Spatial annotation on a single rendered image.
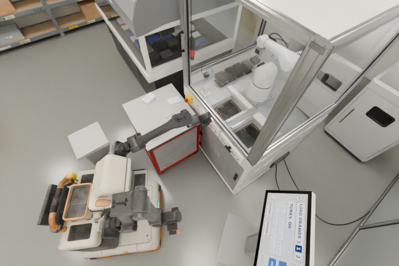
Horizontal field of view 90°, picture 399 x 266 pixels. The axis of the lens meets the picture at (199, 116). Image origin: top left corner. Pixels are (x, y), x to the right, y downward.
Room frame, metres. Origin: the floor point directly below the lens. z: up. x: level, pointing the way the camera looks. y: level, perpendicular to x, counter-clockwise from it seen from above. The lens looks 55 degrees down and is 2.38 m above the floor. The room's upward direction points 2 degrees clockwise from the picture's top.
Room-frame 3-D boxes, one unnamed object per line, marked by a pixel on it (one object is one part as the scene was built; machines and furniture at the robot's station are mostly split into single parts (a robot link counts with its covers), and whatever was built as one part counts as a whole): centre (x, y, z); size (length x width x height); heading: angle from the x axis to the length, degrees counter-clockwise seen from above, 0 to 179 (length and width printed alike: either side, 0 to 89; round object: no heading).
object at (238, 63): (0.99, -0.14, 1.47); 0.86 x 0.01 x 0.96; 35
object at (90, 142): (0.84, 1.01, 0.38); 0.30 x 0.30 x 0.76; 38
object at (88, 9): (4.14, 2.33, 0.28); 0.41 x 0.32 x 0.28; 128
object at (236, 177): (1.24, -0.51, 0.40); 1.03 x 0.95 x 0.80; 35
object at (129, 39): (2.60, 0.61, 1.13); 1.78 x 1.14 x 0.45; 35
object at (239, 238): (0.11, -0.52, 0.51); 0.50 x 0.45 x 1.02; 72
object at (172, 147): (1.17, 0.39, 0.38); 0.62 x 0.58 x 0.76; 35
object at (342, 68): (0.85, -0.79, 1.52); 0.87 x 0.01 x 0.86; 125
